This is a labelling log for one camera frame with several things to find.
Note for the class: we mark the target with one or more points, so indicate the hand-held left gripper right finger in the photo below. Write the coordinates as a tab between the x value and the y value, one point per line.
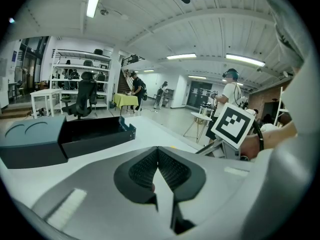
215	184

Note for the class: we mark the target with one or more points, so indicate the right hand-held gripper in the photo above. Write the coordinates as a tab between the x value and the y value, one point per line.
232	125

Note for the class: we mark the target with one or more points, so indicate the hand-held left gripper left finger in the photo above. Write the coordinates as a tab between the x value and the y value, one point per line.
100	184

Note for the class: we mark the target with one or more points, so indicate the dark blue drawer container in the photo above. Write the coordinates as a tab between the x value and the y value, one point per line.
32	144

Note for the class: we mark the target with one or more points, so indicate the person's right forearm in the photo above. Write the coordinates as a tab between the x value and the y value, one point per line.
277	136

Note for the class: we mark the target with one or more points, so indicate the person's right hand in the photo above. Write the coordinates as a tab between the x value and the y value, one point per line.
250	146

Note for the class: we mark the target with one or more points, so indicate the round white side table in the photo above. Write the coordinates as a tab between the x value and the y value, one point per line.
201	116

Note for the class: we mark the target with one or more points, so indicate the dark double door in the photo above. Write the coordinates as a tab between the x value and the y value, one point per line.
200	94

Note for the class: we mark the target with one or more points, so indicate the black office chair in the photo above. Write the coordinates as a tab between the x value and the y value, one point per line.
83	99

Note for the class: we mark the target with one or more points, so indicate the table with yellow cloth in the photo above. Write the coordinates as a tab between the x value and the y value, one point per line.
125	100

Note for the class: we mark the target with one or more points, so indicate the wooden staircase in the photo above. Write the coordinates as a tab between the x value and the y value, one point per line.
123	82

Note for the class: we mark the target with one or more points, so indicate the white square table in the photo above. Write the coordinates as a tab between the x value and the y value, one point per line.
46	92

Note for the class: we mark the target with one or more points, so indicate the person's grey shirt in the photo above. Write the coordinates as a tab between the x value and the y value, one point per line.
287	29

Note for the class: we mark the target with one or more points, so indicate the white metal shelf rack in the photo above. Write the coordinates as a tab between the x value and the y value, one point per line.
80	65

